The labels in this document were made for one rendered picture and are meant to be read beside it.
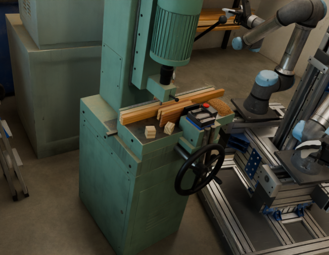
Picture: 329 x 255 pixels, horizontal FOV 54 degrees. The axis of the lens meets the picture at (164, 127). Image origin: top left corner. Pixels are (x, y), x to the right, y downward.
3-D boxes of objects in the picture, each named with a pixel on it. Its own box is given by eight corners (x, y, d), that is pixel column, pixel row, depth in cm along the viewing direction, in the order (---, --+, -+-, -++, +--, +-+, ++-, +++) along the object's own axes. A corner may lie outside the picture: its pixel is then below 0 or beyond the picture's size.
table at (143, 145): (152, 169, 134) (154, 159, 131) (115, 129, 152) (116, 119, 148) (245, 131, 168) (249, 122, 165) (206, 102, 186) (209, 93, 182)
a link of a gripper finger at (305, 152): (291, 162, 99) (319, 161, 101) (297, 146, 96) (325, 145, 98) (287, 156, 102) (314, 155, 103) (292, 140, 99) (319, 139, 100)
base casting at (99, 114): (134, 177, 147) (137, 163, 141) (79, 111, 180) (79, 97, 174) (204, 149, 172) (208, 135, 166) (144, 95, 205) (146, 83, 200)
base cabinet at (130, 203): (121, 263, 188) (134, 178, 146) (77, 196, 221) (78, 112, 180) (179, 229, 213) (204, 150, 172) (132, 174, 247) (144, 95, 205)
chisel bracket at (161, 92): (161, 105, 148) (165, 90, 143) (144, 91, 156) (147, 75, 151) (174, 102, 152) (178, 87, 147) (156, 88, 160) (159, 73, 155)
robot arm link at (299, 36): (260, 86, 196) (297, -6, 164) (277, 83, 203) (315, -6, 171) (275, 96, 188) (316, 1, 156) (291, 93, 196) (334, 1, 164)
